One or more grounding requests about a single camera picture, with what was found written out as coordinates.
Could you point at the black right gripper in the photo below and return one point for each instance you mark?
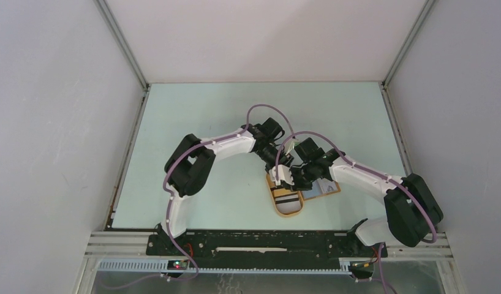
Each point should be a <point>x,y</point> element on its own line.
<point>297,187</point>

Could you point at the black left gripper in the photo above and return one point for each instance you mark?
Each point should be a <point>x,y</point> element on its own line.
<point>282,158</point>

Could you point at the orange leather card holder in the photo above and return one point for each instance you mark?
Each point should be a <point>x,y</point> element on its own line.
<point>313,193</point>

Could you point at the orange oval plastic tray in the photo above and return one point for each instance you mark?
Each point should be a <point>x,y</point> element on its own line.
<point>286,201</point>

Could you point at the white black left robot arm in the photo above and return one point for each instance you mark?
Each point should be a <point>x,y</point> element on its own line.
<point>188,168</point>

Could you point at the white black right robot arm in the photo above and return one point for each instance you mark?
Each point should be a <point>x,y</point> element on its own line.
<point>411,211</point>

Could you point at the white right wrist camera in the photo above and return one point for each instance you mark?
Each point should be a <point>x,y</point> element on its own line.
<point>281,176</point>

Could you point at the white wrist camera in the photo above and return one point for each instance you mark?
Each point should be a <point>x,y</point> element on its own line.
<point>290,145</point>
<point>281,176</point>

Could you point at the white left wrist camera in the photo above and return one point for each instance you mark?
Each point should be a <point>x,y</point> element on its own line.
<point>290,145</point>

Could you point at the black mounting base plate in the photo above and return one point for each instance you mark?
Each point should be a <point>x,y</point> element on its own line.
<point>266,249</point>

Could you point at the grey slotted cable duct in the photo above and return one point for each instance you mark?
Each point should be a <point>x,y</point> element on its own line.
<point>166,266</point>

